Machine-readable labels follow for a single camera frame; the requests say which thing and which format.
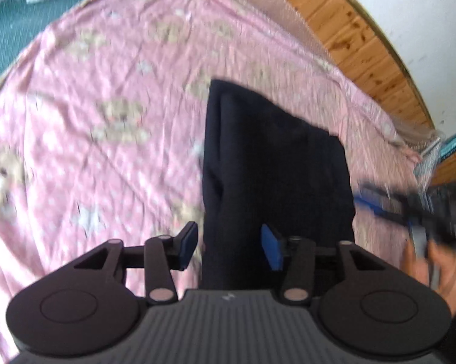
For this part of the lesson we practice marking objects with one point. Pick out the teal rolled mat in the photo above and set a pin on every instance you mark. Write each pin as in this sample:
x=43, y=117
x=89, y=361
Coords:
x=455, y=142

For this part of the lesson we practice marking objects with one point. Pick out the wooden headboard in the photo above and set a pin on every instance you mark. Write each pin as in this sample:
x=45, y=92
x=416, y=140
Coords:
x=364, y=34

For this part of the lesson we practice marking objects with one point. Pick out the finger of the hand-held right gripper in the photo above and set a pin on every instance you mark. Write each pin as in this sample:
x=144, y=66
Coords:
x=372, y=201

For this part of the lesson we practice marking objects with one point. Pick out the pink bear-print blanket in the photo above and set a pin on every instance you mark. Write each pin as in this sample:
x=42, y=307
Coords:
x=99, y=121

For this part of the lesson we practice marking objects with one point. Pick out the wooden side panel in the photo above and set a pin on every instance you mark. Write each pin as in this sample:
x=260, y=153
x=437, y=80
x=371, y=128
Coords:
x=452, y=167

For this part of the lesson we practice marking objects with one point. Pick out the person's right hand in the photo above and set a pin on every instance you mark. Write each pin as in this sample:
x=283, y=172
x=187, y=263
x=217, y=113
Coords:
x=444, y=269

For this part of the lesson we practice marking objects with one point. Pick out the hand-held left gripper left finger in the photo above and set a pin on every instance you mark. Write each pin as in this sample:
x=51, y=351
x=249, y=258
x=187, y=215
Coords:
x=189, y=244

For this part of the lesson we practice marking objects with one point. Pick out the black pants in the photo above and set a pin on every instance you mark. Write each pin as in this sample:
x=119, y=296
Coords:
x=273, y=159

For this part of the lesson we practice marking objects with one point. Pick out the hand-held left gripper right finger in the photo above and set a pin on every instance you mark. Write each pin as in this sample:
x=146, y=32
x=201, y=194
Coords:
x=270, y=246

